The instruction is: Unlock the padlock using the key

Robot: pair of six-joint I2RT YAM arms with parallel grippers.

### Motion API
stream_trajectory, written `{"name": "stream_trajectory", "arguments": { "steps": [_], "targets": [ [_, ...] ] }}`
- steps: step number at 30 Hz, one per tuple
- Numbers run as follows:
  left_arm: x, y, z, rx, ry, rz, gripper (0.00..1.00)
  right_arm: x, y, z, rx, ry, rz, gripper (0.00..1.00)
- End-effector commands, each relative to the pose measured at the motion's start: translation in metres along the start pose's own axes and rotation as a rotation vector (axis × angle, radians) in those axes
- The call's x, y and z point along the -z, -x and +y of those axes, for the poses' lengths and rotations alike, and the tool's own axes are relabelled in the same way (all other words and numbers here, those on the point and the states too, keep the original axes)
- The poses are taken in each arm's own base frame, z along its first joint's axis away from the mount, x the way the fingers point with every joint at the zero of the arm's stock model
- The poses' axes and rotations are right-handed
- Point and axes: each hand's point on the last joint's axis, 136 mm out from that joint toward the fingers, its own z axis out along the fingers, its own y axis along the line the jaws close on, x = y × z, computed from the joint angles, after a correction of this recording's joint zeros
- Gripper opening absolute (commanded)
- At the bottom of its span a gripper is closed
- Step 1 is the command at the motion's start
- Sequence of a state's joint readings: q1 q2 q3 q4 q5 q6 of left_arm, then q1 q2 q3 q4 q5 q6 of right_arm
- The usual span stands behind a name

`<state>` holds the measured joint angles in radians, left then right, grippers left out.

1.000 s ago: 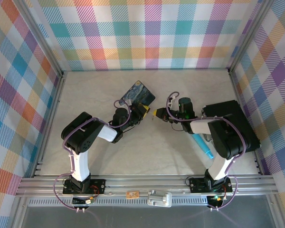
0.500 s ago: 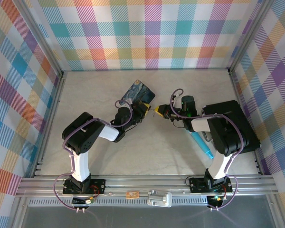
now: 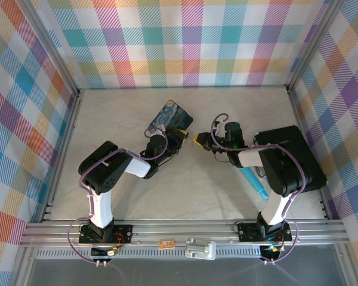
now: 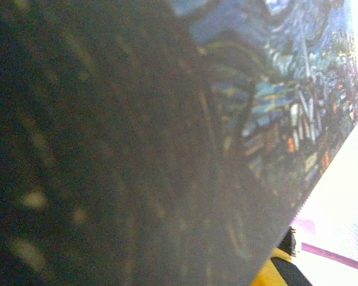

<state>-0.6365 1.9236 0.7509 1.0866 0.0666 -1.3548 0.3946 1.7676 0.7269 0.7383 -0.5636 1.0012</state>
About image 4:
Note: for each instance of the yellow and black tool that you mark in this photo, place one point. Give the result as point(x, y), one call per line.
point(274, 271)

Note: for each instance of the starry night print box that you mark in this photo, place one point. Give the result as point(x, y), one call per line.
point(137, 149)

